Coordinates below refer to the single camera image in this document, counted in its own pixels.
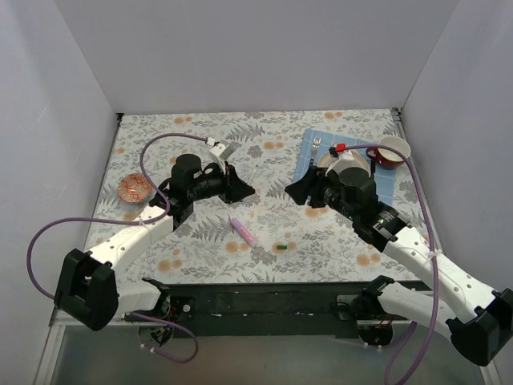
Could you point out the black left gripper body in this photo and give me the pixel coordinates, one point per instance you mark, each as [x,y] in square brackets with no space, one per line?
[229,183]

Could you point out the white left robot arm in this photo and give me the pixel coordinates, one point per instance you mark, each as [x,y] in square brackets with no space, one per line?
[87,288]

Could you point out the beige blue-ringed plate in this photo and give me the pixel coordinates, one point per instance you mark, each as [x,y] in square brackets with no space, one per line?
[361,161]

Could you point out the blue checkered cloth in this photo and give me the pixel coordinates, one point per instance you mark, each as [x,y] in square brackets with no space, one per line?
[385,178]

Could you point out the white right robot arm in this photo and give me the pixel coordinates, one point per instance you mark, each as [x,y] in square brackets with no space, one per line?
[478,317]

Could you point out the pink highlighter pen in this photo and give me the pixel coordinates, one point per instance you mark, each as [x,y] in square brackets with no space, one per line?
[243,232]

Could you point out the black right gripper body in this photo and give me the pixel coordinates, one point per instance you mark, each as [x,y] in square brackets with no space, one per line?
[317,190]

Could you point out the silver fork black handle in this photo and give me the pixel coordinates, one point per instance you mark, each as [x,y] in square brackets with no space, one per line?
[314,150]

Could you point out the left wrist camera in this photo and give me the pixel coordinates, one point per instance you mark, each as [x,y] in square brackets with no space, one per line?
[220,151]

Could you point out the black-handled knife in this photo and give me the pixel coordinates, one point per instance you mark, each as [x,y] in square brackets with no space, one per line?
[373,166]

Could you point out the red patterned small bowl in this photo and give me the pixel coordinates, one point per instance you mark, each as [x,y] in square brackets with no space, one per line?
[134,188]

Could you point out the red white mug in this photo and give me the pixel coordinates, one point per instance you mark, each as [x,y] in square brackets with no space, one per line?
[390,153]

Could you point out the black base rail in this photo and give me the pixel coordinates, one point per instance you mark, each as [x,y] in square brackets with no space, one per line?
[274,309]

